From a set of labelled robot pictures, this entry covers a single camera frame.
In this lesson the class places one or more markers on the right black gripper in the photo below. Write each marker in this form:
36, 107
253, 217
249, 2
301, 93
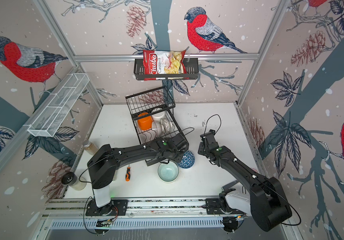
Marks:
200, 150

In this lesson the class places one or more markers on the blue patterned bowl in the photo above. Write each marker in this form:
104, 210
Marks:
187, 161

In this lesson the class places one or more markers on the white patterned bowl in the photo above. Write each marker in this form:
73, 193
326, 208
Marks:
166, 125

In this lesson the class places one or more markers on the orange plastic bowl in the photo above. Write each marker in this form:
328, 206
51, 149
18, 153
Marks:
145, 121

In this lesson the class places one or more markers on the white ceramic bowl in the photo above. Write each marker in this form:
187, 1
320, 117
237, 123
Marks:
156, 117

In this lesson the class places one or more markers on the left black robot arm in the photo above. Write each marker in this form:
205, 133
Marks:
103, 165

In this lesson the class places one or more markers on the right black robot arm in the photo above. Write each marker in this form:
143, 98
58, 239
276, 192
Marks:
268, 203

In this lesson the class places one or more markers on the light green ceramic bowl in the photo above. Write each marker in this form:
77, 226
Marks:
168, 172

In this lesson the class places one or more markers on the red cassava chips bag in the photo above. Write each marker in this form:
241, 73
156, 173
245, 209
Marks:
163, 62

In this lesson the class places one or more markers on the glass jar with lid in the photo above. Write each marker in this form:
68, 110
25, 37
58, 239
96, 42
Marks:
90, 147

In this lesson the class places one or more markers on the black wire dish rack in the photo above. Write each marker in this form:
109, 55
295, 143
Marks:
158, 98

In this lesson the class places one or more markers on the black wall basket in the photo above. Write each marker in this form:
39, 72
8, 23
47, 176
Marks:
187, 69

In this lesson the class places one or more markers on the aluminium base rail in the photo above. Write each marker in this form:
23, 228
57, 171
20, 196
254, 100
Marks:
144, 213

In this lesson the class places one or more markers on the orange handled screwdriver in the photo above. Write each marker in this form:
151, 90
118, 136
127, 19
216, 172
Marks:
128, 174

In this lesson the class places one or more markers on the white mesh wall shelf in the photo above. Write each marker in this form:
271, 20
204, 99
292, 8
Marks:
50, 119

